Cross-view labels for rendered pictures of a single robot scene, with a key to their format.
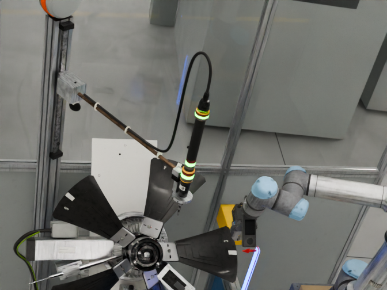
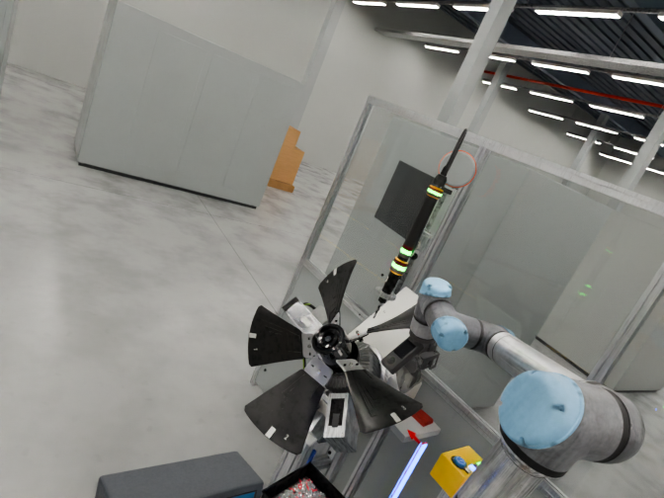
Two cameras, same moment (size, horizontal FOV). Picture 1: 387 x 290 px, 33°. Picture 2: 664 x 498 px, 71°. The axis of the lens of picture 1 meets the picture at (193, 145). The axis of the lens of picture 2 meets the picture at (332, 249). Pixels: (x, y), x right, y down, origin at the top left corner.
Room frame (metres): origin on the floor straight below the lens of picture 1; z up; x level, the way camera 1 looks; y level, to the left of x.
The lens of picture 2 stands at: (0.98, -1.18, 1.91)
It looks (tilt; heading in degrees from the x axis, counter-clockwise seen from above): 16 degrees down; 66
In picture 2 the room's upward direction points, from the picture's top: 24 degrees clockwise
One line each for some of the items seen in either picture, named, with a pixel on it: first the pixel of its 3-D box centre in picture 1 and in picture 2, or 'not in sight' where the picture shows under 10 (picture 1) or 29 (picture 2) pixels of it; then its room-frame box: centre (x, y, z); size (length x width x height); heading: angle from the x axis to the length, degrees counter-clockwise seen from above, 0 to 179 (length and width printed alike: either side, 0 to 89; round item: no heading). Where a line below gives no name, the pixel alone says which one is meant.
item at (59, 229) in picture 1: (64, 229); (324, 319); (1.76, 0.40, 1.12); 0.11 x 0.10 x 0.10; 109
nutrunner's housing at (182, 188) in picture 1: (193, 151); (412, 237); (1.72, 0.00, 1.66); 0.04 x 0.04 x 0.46
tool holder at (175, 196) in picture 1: (182, 184); (391, 281); (1.72, 0.00, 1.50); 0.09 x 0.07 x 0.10; 54
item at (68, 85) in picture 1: (70, 87); (421, 240); (2.08, 0.51, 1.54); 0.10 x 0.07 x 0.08; 54
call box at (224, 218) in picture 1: (232, 225); (459, 472); (2.12, -0.25, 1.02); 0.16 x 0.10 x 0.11; 19
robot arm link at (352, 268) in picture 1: (355, 279); not in sight; (1.77, -0.70, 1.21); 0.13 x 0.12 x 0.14; 173
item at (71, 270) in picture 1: (71, 270); not in sight; (1.61, 0.33, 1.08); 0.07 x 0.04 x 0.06; 120
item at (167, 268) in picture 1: (171, 280); (342, 422); (1.76, -0.04, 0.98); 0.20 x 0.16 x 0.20; 19
